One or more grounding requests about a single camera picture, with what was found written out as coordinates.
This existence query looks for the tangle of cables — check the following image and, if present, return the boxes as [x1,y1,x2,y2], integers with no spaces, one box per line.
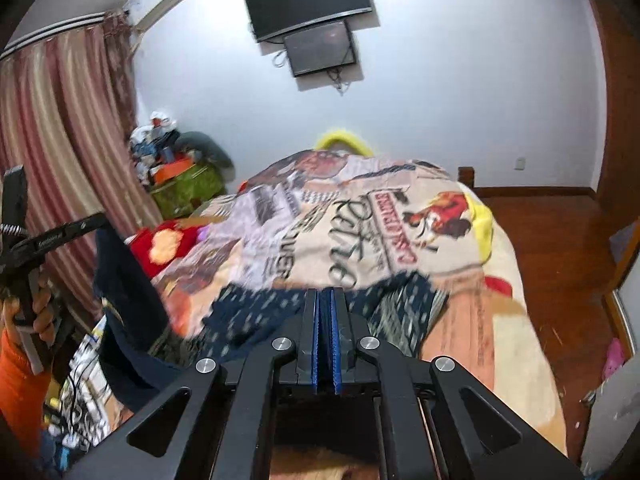
[45,320,133,461]

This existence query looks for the person's left forearm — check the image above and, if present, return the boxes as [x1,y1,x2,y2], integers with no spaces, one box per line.
[0,330,52,456]

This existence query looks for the small black wall monitor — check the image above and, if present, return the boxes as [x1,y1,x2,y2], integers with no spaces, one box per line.
[282,20,358,78]

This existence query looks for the wooden door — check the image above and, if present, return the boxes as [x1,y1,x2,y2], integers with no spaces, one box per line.
[580,0,640,221]

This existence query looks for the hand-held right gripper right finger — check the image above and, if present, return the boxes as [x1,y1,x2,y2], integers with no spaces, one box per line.
[325,287,586,480]

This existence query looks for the striped red gold curtain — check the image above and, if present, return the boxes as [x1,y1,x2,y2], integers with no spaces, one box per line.
[0,10,161,321]

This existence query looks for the white plastic appliance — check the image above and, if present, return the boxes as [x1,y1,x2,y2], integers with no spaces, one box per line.
[580,355,640,476]

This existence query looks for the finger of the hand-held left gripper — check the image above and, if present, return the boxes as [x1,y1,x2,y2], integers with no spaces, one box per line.
[27,211,108,257]

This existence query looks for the orange box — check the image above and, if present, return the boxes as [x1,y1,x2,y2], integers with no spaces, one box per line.
[152,157,196,183]

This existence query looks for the white curtain rail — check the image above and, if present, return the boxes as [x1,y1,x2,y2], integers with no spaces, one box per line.
[0,10,108,61]

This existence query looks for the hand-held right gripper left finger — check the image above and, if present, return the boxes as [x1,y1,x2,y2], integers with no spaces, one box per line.
[62,287,327,480]

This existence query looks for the bed with printed cover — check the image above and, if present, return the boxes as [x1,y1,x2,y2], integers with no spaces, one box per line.
[150,150,568,480]

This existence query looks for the white air conditioner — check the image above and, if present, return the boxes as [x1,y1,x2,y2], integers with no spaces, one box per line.
[127,0,215,31]

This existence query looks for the pink plastic item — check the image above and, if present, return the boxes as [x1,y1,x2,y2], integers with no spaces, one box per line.
[602,337,626,381]

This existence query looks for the grey pillow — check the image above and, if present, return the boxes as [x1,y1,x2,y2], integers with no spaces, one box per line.
[175,131,235,171]

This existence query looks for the green patterned box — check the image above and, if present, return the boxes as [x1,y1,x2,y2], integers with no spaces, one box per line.
[150,162,226,218]

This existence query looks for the person's left hand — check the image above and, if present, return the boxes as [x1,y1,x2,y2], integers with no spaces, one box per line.
[2,280,55,350]

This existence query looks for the navy patterned hoodie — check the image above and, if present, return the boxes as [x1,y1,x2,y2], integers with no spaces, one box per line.
[92,227,451,411]

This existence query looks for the red plush toy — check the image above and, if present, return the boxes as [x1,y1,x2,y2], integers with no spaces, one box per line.
[127,217,211,278]

